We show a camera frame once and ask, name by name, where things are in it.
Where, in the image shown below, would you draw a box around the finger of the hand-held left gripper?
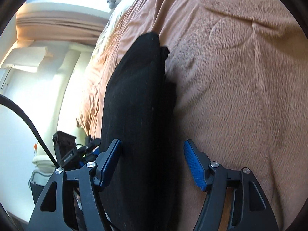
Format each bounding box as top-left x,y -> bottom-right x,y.
84,136 -> 102,158

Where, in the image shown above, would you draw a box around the black braided cable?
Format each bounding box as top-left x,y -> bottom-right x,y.
0,94 -> 60,169

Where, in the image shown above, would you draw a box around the dark wooden box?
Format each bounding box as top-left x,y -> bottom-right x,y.
52,130 -> 77,166

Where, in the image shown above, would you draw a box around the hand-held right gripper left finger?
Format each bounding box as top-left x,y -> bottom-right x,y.
29,138 -> 122,231

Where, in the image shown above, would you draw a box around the black pants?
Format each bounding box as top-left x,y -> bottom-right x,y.
99,32 -> 183,231

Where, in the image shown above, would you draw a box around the orange blanket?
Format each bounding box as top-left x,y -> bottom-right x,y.
76,0 -> 306,231

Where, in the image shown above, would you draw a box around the white cushioned chair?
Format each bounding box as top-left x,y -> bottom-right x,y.
32,148 -> 57,172

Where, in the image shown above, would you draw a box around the orange curtain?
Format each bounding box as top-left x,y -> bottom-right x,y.
16,2 -> 109,47

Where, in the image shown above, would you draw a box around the cream padded headboard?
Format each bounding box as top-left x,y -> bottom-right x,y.
56,42 -> 97,137

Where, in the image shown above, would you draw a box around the white wall unit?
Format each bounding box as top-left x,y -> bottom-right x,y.
2,47 -> 53,73

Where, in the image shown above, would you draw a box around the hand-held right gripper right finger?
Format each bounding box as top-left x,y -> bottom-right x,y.
183,139 -> 280,231

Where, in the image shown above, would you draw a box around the black box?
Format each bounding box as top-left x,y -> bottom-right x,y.
29,171 -> 49,200

